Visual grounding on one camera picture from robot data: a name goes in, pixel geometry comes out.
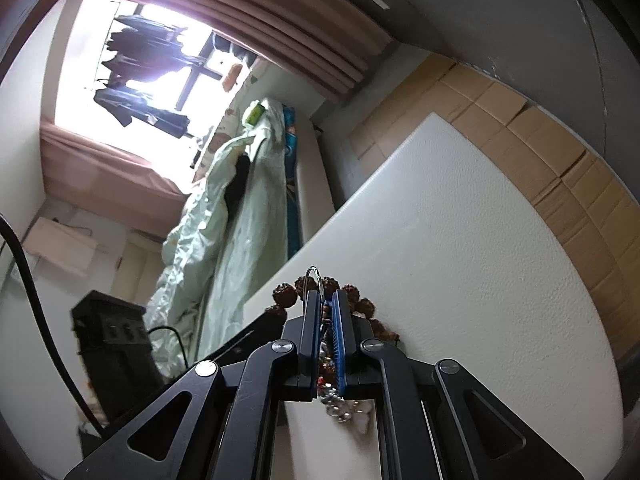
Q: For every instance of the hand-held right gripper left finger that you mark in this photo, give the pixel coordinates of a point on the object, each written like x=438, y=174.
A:
x=316, y=320

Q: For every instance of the flattened cardboard sheets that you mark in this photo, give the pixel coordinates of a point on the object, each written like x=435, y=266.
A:
x=575, y=170

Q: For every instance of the printed window seat cushion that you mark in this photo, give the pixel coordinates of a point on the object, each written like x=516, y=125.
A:
x=225, y=125

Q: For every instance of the pile of mixed jewelry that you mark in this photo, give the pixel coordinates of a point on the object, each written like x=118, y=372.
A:
x=345, y=412

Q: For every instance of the green bed sheet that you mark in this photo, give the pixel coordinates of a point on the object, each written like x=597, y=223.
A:
x=262, y=240

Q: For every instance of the green packet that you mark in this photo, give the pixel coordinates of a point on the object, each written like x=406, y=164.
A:
x=254, y=112

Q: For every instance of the white bed base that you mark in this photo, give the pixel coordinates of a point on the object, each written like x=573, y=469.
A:
x=312, y=180

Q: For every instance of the window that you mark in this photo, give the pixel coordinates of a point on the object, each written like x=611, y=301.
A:
x=80, y=60

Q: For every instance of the purple hanging garment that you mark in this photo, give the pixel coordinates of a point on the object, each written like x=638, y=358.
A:
x=145, y=110

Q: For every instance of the light green duvet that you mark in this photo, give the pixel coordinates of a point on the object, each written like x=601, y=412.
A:
x=187, y=260

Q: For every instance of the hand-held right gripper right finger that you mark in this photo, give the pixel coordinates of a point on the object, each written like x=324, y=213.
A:
x=339, y=320

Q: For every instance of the pink curtain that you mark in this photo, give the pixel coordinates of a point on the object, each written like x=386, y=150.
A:
x=280, y=15
x=100, y=170

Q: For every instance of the black device with knobs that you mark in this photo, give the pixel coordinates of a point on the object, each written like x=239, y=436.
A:
x=115, y=350

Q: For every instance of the blue cartoon printed blanket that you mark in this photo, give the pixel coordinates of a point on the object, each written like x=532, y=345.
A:
x=291, y=185

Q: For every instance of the white wall socket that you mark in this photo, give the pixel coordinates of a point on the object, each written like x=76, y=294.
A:
x=381, y=3

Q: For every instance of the white low table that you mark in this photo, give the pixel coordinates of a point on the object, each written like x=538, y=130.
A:
x=450, y=260

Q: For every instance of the small dark hanging garment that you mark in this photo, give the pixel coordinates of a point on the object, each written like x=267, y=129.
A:
x=125, y=72

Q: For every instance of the orange item on sill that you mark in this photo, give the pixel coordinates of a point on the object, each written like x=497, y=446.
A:
x=231, y=76

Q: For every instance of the dark hanging trousers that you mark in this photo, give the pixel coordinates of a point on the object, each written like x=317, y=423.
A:
x=145, y=50

